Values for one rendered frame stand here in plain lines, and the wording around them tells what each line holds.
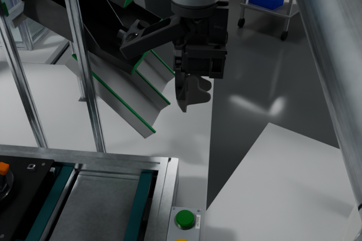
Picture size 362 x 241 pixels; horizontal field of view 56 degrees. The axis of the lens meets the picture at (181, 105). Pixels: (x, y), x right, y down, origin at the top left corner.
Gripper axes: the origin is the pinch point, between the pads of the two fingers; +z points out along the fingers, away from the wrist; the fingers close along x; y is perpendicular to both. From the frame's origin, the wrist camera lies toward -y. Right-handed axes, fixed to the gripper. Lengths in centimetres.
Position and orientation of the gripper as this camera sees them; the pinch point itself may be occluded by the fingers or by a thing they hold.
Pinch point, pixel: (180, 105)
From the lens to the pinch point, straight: 63.4
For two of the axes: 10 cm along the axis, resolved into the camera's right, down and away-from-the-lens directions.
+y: 9.9, 0.7, -0.8
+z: 0.0, 7.9, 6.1
